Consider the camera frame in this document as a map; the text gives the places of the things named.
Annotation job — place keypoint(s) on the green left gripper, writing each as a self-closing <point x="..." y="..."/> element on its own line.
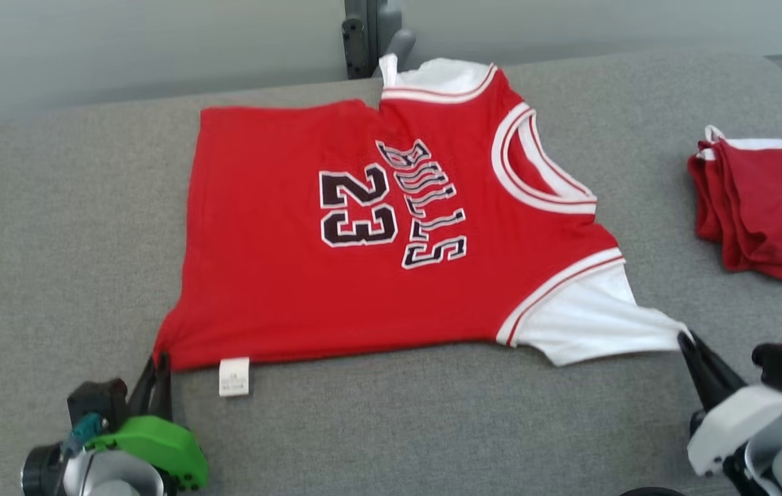
<point x="163" y="448"/>

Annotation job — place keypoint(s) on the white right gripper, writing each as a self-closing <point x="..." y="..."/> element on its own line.
<point x="742" y="420"/>

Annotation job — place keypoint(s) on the red Bulls jersey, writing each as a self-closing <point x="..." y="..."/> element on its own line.
<point x="280" y="289"/>

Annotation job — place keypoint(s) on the red shorts with white stripe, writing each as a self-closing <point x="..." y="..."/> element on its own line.
<point x="763" y="207"/>

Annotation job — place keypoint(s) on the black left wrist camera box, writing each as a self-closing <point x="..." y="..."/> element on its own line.
<point x="96" y="399"/>

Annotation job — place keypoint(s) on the dark metal post bracket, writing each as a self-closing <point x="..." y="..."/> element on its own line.
<point x="355" y="48"/>

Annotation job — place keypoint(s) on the grey rounded frame tube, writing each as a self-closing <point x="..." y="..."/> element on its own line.
<point x="399" y="45"/>

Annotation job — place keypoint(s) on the grey metal partition post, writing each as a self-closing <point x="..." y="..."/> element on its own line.
<point x="373" y="17"/>

